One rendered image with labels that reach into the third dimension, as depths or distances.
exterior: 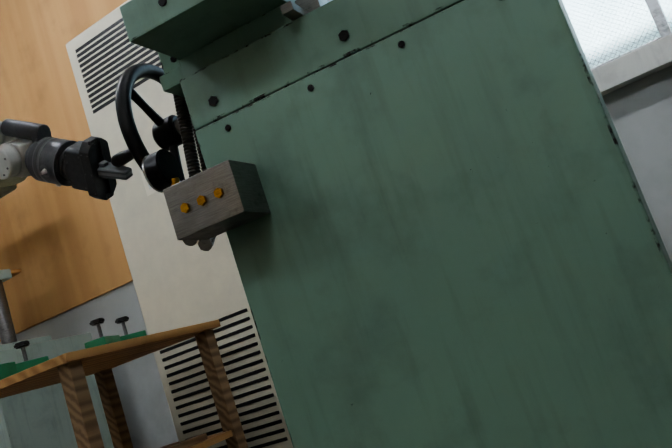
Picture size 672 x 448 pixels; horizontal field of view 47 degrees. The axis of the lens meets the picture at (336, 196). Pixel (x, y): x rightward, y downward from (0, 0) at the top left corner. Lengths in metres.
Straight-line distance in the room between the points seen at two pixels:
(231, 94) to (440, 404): 0.55
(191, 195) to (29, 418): 2.16
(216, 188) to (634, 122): 1.63
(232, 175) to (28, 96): 2.90
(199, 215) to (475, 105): 0.42
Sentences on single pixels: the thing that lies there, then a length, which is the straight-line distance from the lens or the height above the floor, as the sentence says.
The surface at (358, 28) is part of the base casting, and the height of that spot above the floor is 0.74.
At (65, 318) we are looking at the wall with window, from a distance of 3.82.
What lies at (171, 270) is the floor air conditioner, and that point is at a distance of 2.93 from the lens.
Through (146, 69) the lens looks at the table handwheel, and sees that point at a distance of 1.56.
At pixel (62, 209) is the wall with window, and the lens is 3.77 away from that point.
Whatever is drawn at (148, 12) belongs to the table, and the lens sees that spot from 1.21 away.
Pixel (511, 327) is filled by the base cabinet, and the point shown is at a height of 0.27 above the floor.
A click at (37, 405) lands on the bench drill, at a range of 3.25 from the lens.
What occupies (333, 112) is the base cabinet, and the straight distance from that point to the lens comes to 1.14.
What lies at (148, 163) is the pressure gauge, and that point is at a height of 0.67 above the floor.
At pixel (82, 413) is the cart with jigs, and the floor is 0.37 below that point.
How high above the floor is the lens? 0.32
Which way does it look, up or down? 10 degrees up
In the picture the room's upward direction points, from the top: 19 degrees counter-clockwise
